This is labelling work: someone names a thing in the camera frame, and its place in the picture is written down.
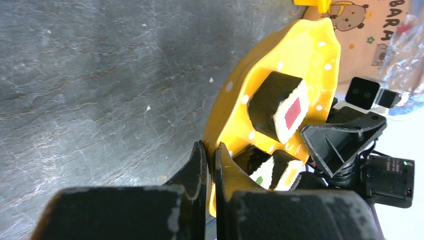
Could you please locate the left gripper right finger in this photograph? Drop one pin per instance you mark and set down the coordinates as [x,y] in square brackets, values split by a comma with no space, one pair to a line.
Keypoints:
[246,211]

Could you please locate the yellow plastic bin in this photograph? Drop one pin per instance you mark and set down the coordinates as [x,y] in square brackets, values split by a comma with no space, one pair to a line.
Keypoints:
[321,5]

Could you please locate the round bin with plastic liner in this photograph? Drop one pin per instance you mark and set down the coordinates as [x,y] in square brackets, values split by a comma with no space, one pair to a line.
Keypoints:
[381,40]

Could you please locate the orange centre sushi piece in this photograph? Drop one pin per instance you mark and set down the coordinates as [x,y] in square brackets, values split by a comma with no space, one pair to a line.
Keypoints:
[285,171]

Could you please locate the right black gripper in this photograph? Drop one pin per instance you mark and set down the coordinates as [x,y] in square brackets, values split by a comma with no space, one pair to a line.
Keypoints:
[377,179]

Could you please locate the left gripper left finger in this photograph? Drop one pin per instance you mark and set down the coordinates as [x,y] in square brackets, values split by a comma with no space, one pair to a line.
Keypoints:
[175,210]

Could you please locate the red centre sushi piece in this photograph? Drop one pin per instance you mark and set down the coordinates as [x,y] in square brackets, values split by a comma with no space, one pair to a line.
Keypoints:
[278,106]

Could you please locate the green centre sushi piece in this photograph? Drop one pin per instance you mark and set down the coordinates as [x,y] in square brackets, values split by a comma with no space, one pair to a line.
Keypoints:
[257,164]

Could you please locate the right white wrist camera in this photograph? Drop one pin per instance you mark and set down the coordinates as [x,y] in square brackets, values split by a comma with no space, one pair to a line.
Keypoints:
[368,93]

